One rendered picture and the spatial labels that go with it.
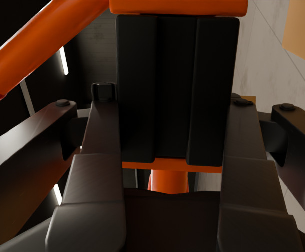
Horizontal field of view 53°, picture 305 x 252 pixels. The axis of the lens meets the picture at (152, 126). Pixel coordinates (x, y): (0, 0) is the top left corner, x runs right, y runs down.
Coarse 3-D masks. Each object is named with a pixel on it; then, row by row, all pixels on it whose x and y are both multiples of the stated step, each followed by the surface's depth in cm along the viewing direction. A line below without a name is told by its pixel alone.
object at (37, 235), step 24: (144, 192) 7; (192, 192) 7; (216, 192) 7; (144, 216) 6; (168, 216) 6; (192, 216) 6; (216, 216) 6; (24, 240) 6; (144, 240) 6; (168, 240) 6; (192, 240) 6
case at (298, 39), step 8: (296, 0) 33; (304, 0) 31; (288, 8) 35; (296, 8) 33; (304, 8) 31; (288, 16) 35; (296, 16) 33; (304, 16) 31; (288, 24) 35; (296, 24) 33; (304, 24) 31; (288, 32) 35; (296, 32) 33; (304, 32) 31; (288, 40) 35; (296, 40) 33; (304, 40) 31; (288, 48) 35; (296, 48) 32; (304, 48) 30; (304, 56) 30
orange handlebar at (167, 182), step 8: (152, 176) 18; (160, 176) 17; (168, 176) 17; (176, 176) 17; (184, 176) 17; (152, 184) 18; (160, 184) 17; (168, 184) 17; (176, 184) 17; (184, 184) 18; (168, 192) 17; (176, 192) 17; (184, 192) 18
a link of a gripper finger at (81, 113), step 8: (80, 112) 14; (88, 112) 14; (72, 120) 13; (80, 120) 13; (64, 128) 13; (72, 128) 13; (80, 128) 14; (64, 136) 14; (72, 136) 14; (80, 136) 14; (64, 144) 14; (72, 144) 14; (80, 144) 14
